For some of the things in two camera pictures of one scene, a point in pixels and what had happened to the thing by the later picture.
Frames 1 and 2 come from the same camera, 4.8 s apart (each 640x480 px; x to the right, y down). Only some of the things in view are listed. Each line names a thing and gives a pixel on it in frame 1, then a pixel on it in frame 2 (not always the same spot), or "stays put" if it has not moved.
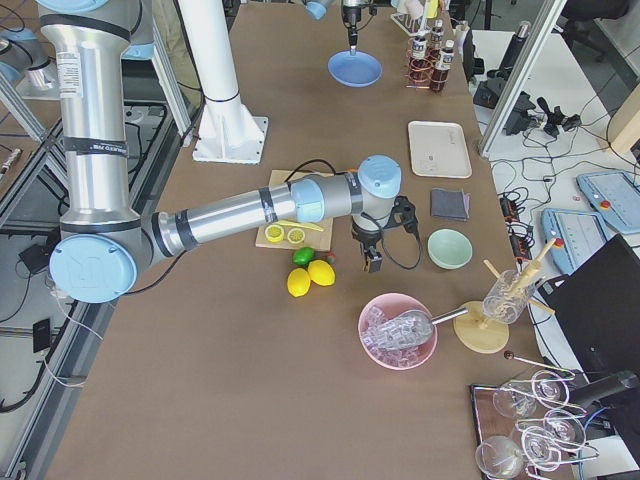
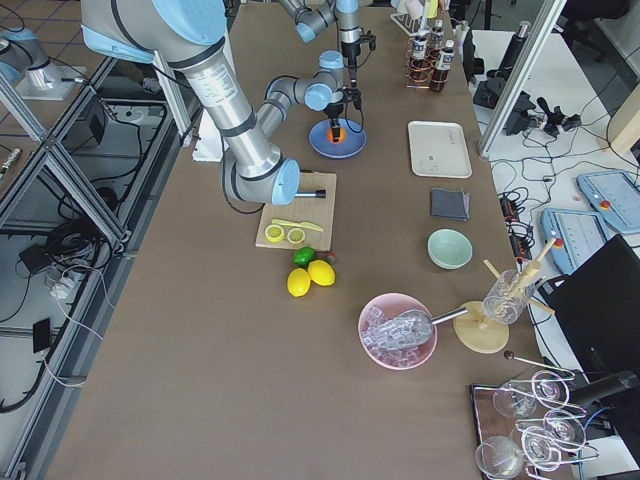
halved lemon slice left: x=274 y=233 stays put
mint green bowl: x=450 y=249 stays put
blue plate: x=359 y=70 → x=355 y=139
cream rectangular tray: x=438 y=149 stays put
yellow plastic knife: x=288 y=223 stays put
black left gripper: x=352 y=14 → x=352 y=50
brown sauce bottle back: x=436 y=48 stays put
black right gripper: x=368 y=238 → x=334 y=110
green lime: x=302 y=256 stays put
